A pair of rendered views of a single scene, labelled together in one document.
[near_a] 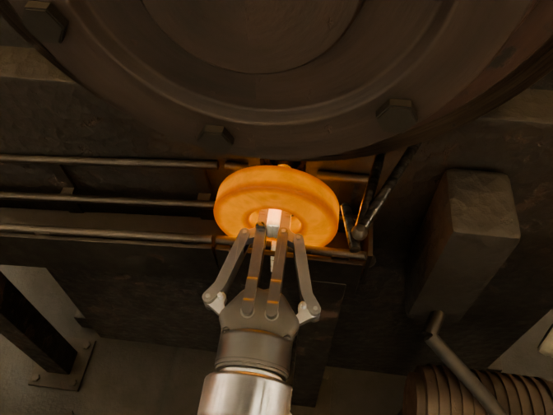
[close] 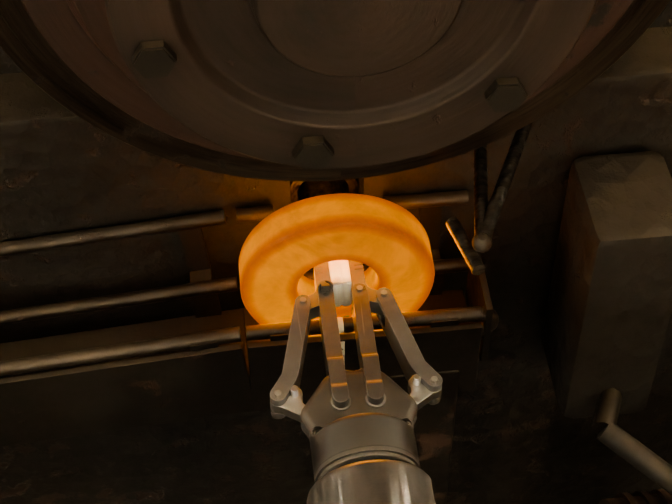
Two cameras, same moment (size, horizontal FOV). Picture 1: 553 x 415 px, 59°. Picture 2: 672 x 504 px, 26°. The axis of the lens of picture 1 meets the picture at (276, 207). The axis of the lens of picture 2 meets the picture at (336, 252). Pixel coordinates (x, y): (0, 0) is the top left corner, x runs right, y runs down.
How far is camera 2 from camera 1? 0.57 m
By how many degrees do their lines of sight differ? 10
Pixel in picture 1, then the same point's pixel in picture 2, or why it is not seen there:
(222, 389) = (344, 487)
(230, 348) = (337, 442)
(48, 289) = not seen: outside the picture
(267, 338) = (383, 419)
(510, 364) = not seen: outside the picture
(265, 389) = (400, 474)
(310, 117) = (416, 110)
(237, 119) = (337, 125)
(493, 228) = (652, 227)
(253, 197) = (306, 245)
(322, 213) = (411, 253)
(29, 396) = not seen: outside the picture
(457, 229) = (605, 237)
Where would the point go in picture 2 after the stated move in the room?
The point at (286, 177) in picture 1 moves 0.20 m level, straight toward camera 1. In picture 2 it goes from (352, 207) to (415, 419)
